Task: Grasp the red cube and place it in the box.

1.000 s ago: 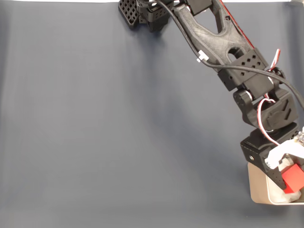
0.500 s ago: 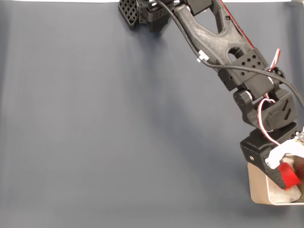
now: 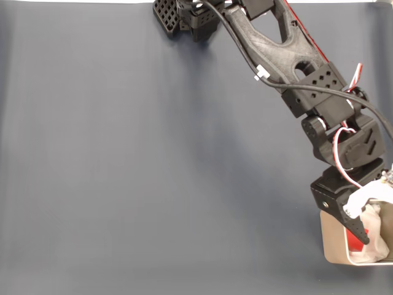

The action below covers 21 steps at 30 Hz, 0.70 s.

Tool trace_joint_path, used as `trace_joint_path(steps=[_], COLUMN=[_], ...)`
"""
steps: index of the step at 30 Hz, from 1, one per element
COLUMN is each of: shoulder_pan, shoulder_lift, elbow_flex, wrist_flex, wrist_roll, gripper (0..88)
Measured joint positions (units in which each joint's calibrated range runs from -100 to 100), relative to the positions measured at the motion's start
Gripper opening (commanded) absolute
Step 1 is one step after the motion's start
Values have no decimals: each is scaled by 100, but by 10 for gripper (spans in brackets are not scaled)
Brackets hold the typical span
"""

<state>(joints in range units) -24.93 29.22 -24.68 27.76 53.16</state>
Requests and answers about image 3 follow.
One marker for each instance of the dark blue-grey table mat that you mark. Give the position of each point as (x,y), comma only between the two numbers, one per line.
(122,153)

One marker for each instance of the red cube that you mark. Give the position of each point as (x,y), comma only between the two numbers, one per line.
(355,242)

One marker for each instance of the white crumpled paper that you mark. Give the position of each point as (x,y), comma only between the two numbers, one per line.
(376,233)

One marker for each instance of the beige metal box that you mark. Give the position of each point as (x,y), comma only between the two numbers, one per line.
(333,242)

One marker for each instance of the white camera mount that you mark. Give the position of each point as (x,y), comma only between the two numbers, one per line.
(365,195)

